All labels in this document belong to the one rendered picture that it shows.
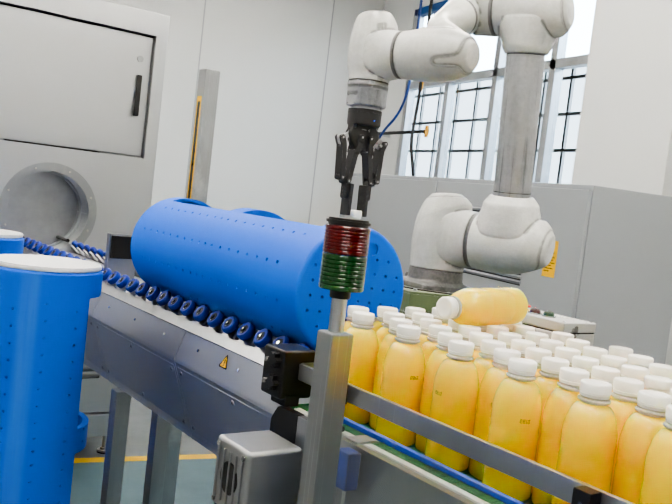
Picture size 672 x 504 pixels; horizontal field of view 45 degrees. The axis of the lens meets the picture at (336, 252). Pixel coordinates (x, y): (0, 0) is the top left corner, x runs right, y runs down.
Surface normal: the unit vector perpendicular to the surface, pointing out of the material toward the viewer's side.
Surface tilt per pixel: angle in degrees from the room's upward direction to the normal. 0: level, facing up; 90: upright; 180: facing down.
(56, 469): 90
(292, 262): 69
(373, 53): 96
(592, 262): 90
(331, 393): 90
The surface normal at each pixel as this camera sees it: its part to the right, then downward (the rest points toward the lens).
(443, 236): -0.47, 0.00
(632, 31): -0.90, -0.07
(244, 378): -0.72, -0.38
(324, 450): 0.58, 0.12
